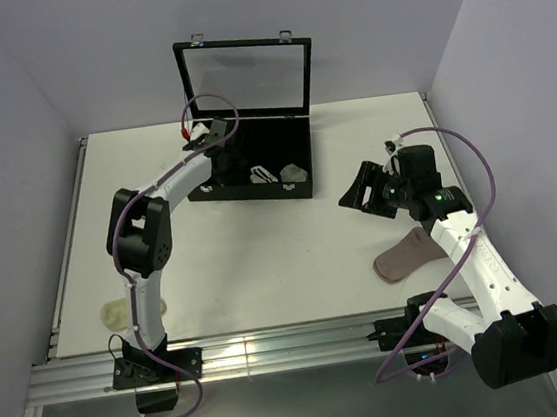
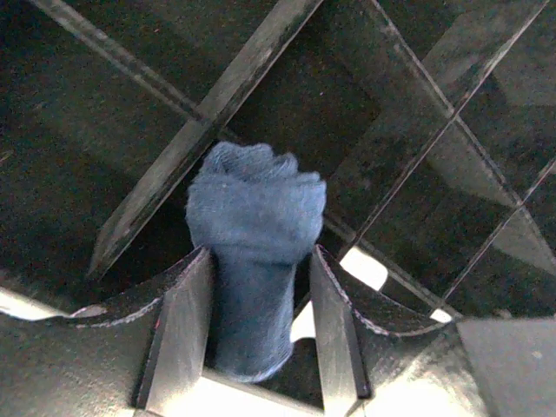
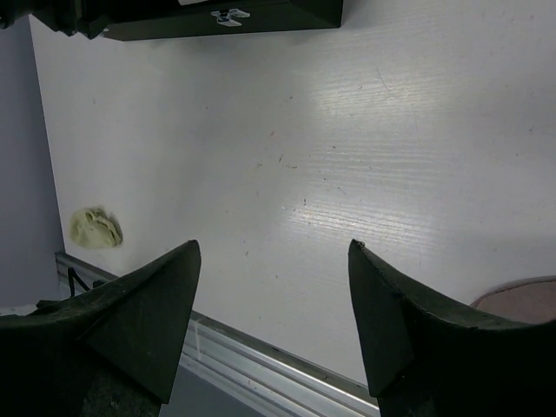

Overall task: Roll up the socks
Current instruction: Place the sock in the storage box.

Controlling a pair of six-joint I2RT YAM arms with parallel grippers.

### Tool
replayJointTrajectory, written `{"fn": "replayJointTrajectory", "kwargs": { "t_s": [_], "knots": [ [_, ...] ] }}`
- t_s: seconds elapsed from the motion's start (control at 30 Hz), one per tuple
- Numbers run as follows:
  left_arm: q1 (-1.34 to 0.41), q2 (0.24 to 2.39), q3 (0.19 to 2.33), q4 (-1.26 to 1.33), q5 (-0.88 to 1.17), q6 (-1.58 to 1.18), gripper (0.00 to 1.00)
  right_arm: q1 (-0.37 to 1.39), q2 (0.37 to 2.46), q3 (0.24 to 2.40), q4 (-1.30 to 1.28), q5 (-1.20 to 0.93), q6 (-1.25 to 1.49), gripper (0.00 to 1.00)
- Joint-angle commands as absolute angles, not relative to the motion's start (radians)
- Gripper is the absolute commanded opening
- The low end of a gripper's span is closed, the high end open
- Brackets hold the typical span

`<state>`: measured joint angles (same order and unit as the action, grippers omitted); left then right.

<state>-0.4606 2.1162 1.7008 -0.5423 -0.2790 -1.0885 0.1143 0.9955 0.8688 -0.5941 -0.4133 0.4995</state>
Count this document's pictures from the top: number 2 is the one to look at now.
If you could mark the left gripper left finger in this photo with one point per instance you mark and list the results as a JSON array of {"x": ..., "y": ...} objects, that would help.
[{"x": 141, "y": 355}]

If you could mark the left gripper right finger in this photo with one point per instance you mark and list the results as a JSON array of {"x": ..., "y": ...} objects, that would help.
[{"x": 379, "y": 358}]

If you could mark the navy blue sock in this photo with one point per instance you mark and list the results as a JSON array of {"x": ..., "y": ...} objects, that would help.
[{"x": 260, "y": 216}]

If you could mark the black display case with glass lid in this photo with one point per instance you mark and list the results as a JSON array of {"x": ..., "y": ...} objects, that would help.
[{"x": 433, "y": 123}]

